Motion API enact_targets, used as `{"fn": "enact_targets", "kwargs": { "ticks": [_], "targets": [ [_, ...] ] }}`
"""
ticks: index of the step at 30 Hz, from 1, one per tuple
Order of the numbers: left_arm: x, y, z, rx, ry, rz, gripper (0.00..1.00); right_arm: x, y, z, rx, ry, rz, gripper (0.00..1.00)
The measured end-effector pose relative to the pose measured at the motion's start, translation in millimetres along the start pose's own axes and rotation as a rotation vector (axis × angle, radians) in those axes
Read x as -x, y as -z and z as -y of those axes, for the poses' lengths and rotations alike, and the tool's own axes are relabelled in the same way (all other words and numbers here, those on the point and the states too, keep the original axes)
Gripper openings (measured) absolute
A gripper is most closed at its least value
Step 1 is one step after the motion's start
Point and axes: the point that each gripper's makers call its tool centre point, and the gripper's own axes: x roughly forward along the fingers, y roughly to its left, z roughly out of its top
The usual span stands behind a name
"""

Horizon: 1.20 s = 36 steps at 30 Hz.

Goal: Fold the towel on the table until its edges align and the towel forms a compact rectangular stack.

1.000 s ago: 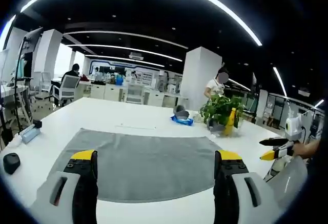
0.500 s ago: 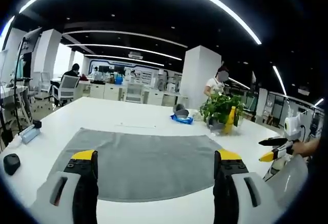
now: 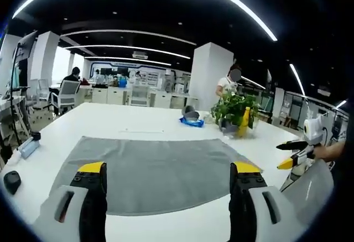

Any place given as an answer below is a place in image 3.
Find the grey towel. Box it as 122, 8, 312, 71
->
54, 136, 263, 215

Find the person's right hand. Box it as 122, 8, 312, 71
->
314, 141, 345, 162

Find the green potted plant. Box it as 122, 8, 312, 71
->
210, 91, 261, 133

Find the light blue box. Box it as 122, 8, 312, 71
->
18, 138, 41, 159

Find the white table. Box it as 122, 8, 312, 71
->
0, 102, 313, 242

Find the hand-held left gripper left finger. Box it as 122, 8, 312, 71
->
32, 161, 108, 242

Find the blue plastic bag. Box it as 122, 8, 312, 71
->
179, 116, 205, 128

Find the white office chair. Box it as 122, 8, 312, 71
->
49, 81, 81, 115
30, 78, 50, 110

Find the black computer mouse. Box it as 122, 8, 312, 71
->
3, 171, 22, 195

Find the yellow bottle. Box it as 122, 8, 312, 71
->
237, 107, 253, 138

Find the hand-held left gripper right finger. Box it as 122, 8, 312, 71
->
228, 161, 307, 242

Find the grey crumpled cloth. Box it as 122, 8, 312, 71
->
181, 105, 200, 120

